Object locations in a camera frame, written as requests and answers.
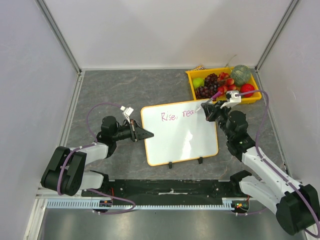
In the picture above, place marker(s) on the yellow plastic fruit tray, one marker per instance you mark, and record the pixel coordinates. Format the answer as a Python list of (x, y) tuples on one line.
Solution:
[(202, 73)]

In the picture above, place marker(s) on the yellow snack packet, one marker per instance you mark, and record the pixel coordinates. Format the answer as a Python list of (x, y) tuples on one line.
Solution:
[(199, 68)]

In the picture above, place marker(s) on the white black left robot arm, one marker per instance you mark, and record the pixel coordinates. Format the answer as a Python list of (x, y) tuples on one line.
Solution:
[(65, 172)]

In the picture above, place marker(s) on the green apple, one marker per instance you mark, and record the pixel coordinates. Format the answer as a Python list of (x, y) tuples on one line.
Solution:
[(198, 82)]

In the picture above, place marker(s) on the red apple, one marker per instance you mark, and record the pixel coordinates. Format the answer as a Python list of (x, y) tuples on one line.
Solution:
[(247, 89)]

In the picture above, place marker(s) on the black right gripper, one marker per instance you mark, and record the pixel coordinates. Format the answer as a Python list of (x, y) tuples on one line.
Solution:
[(213, 114)]

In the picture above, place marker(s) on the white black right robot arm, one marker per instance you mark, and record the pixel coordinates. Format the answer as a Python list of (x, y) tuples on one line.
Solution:
[(295, 206)]

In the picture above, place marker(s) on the white slotted cable duct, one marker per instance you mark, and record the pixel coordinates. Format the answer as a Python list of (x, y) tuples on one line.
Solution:
[(102, 204)]

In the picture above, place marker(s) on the white purple marker pen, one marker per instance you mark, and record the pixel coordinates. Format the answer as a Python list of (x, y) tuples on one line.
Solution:
[(208, 101)]

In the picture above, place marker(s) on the green netted melon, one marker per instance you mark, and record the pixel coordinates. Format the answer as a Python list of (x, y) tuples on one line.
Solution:
[(241, 75)]

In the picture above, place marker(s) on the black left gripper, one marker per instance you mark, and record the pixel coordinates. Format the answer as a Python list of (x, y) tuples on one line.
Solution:
[(134, 131)]

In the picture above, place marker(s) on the yellow-framed whiteboard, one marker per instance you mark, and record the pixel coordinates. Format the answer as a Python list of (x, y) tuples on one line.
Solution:
[(181, 133)]

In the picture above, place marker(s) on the dark purple grape bunch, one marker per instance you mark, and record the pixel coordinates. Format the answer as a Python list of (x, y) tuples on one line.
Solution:
[(204, 92)]

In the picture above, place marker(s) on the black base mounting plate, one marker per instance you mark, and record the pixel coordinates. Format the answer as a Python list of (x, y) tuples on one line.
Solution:
[(170, 190)]

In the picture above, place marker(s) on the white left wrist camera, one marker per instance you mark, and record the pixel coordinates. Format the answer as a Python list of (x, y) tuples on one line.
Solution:
[(126, 112)]

